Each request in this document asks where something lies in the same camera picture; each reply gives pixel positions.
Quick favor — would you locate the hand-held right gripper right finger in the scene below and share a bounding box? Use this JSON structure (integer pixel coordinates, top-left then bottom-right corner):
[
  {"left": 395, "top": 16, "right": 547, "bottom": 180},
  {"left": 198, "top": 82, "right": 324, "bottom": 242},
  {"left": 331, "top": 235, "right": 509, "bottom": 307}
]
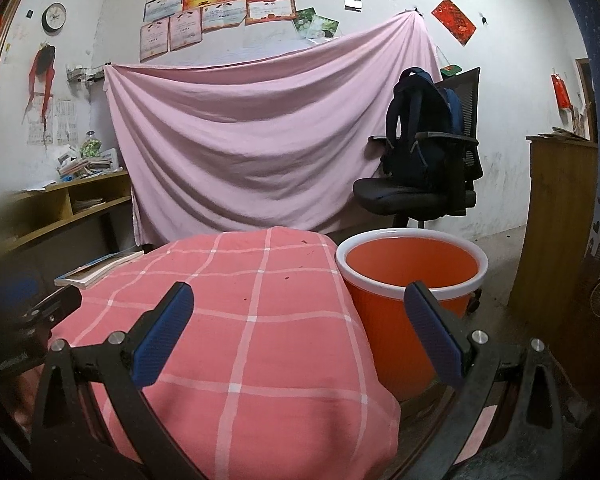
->
[{"left": 404, "top": 281, "right": 568, "bottom": 480}]

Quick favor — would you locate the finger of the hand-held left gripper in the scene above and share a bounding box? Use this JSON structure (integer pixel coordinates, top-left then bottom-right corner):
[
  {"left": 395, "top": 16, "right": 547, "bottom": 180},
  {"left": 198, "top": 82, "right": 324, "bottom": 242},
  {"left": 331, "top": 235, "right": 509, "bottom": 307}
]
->
[{"left": 27, "top": 285, "right": 83, "bottom": 333}]

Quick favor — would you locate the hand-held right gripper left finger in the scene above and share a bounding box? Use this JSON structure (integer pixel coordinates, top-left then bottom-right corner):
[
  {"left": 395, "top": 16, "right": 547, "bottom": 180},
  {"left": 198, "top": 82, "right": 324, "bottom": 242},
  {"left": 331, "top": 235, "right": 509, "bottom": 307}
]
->
[{"left": 30, "top": 281, "right": 206, "bottom": 480}]

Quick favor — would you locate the orange plastic bucket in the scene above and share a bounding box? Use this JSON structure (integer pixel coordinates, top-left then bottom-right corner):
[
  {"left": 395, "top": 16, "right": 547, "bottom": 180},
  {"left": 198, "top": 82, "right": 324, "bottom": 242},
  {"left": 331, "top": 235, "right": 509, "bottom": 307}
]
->
[{"left": 335, "top": 228, "right": 489, "bottom": 401}]

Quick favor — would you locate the thin paperback book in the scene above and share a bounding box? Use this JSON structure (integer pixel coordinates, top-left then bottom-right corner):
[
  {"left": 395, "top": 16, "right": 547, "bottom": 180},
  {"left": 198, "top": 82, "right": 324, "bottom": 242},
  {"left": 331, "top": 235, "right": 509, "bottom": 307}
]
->
[{"left": 55, "top": 249, "right": 145, "bottom": 291}]

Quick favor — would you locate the wooden shelf desk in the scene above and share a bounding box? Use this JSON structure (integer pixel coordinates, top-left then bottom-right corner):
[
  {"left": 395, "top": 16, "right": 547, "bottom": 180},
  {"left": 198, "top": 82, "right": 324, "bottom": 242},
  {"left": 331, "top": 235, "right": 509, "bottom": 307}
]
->
[{"left": 0, "top": 170, "right": 133, "bottom": 266}]

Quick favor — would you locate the pink checked blanket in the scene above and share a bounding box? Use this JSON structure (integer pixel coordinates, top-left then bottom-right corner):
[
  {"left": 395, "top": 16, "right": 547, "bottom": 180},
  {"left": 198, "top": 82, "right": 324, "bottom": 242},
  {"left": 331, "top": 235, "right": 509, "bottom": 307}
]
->
[{"left": 47, "top": 226, "right": 401, "bottom": 480}]

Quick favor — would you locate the stack of books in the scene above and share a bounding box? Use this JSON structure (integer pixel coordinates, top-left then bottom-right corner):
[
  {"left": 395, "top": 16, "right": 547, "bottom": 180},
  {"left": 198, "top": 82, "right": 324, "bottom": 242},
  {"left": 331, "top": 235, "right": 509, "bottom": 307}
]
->
[{"left": 57, "top": 152, "right": 106, "bottom": 179}]

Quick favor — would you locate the black office chair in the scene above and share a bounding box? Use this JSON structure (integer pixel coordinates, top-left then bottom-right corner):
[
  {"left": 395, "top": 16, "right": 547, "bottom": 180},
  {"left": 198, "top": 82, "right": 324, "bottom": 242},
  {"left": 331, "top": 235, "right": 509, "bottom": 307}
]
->
[{"left": 352, "top": 66, "right": 482, "bottom": 231}]

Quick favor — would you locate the wooden cabinet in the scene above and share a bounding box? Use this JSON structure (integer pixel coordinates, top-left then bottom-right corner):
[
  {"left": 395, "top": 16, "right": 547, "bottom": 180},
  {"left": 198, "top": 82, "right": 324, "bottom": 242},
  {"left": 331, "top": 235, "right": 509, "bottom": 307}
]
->
[{"left": 507, "top": 135, "right": 600, "bottom": 356}]

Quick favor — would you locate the green filled jar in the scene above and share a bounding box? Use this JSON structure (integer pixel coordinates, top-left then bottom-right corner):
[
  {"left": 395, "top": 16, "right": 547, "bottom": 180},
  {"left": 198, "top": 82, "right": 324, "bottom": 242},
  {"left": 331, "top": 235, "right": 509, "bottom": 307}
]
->
[{"left": 80, "top": 131, "right": 102, "bottom": 158}]

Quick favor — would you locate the dark blue backpack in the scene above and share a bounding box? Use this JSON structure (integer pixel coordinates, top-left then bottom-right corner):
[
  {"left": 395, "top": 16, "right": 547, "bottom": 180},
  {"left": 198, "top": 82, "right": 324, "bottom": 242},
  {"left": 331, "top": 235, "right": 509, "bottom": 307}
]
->
[{"left": 380, "top": 67, "right": 465, "bottom": 186}]

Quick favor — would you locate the pink hanging sheet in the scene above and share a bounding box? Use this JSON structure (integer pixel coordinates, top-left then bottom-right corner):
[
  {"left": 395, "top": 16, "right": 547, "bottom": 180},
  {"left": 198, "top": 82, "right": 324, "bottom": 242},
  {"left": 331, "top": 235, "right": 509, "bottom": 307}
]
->
[{"left": 102, "top": 11, "right": 443, "bottom": 246}]

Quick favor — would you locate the red hanging ornament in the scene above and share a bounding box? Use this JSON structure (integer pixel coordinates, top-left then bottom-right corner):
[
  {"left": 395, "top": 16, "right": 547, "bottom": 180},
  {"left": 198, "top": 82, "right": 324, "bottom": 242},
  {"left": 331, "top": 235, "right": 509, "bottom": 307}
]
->
[{"left": 24, "top": 42, "right": 57, "bottom": 121}]

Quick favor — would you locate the red hanging packet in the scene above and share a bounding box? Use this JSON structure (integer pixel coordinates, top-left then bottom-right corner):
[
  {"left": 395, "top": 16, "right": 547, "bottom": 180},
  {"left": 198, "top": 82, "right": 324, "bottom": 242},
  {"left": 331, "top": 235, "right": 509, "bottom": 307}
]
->
[{"left": 551, "top": 74, "right": 572, "bottom": 109}]

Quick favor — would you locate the brown wooden door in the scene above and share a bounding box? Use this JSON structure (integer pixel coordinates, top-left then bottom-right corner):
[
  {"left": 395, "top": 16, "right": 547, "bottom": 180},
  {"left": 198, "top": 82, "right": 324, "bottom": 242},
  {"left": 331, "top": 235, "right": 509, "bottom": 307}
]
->
[{"left": 575, "top": 58, "right": 593, "bottom": 141}]

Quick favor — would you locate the red paper decoration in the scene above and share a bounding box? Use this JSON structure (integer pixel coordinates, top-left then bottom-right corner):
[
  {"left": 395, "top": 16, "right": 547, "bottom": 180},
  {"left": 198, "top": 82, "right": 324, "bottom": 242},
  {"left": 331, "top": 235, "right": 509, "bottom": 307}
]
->
[{"left": 431, "top": 0, "right": 477, "bottom": 47}]

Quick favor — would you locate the green photo print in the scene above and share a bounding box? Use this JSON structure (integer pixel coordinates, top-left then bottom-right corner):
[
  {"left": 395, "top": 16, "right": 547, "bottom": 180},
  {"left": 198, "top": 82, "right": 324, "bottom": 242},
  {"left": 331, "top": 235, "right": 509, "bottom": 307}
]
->
[
  {"left": 307, "top": 15, "right": 340, "bottom": 41},
  {"left": 292, "top": 7, "right": 316, "bottom": 31}
]

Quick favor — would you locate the white wall calendar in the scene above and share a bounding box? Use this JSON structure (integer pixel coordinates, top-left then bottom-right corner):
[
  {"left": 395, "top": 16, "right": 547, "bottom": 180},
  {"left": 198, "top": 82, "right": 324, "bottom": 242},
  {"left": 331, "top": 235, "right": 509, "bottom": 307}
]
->
[{"left": 27, "top": 96, "right": 79, "bottom": 147}]

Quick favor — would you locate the wire wall rack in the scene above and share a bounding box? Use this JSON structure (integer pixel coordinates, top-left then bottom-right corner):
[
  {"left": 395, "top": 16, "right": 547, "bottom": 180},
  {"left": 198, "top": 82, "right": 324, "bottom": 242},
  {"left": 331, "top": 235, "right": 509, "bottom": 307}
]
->
[{"left": 66, "top": 62, "right": 112, "bottom": 83}]

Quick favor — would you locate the round wall clock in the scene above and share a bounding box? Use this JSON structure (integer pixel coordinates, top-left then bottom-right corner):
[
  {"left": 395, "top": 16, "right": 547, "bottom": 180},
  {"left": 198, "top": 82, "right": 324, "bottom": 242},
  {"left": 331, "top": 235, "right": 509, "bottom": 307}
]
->
[{"left": 41, "top": 2, "right": 67, "bottom": 33}]

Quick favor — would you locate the group of wall certificates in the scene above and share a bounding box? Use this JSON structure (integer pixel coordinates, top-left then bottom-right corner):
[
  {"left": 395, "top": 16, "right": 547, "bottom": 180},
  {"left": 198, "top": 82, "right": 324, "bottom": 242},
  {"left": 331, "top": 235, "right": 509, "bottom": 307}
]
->
[{"left": 139, "top": 0, "right": 325, "bottom": 63}]

